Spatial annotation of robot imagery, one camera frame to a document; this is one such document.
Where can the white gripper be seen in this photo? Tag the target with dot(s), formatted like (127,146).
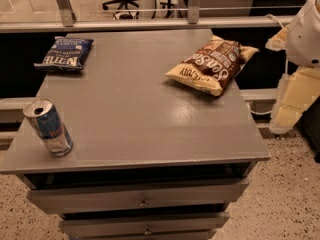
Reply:
(305,40)

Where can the brown and cream chip bag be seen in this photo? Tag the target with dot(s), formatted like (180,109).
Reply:
(211,68)

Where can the blue Kettle chip bag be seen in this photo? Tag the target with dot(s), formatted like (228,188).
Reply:
(67,54)

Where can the Red Bull can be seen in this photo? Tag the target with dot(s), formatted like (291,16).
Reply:
(44,118)

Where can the top grey drawer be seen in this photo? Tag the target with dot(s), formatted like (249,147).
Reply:
(141,196)

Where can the grey drawer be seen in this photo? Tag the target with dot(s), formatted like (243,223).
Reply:
(144,225)
(141,196)

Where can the grey drawer cabinet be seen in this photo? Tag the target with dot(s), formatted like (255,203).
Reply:
(130,124)

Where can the grey metal railing frame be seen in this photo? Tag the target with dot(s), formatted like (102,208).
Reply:
(30,16)

